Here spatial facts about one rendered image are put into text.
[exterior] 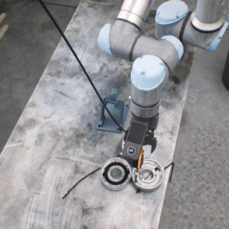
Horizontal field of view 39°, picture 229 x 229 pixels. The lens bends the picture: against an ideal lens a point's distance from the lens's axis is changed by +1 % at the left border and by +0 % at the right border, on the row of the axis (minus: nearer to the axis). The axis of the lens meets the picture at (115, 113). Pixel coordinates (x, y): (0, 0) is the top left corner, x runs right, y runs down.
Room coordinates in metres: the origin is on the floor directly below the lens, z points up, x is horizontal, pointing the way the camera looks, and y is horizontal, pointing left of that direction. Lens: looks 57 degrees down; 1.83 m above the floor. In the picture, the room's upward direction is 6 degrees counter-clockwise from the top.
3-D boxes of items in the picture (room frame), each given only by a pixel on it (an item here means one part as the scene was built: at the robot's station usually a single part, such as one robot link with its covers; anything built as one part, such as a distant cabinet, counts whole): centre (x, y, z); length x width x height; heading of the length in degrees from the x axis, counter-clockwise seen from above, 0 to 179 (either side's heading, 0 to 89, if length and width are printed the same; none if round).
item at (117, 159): (0.42, 0.02, 0.82); 0.10 x 0.10 x 0.04
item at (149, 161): (0.40, -0.08, 0.82); 0.10 x 0.10 x 0.04
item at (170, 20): (0.96, -0.26, 0.97); 0.13 x 0.12 x 0.14; 56
